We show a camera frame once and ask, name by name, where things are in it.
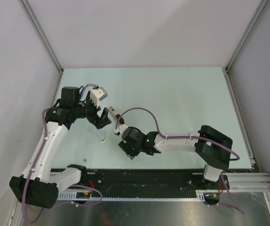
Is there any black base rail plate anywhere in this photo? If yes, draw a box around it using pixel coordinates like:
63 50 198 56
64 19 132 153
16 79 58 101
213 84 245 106
61 168 229 198

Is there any light blue stapler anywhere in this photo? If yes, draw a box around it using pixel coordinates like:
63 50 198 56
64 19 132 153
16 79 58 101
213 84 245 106
90 127 106 143

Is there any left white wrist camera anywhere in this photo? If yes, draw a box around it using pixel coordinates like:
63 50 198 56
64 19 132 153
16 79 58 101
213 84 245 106
90 87 108 108

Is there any white slotted cable duct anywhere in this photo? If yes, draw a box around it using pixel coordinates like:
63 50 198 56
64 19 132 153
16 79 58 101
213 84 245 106
58 189 207 203

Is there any beige black stapler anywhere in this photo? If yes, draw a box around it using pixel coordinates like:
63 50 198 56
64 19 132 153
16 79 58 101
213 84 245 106
109 106 125 125

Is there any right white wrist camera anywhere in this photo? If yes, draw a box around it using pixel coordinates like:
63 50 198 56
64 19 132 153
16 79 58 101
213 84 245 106
114 124 128 136

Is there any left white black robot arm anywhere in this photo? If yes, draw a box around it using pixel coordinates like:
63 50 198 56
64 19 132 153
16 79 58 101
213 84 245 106
9 84 111 209

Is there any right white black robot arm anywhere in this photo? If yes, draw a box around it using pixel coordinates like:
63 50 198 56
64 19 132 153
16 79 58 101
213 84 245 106
114 124 233 189

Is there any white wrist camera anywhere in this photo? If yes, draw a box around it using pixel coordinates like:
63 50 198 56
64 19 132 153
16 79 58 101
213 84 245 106
114 124 128 136
90 87 108 108

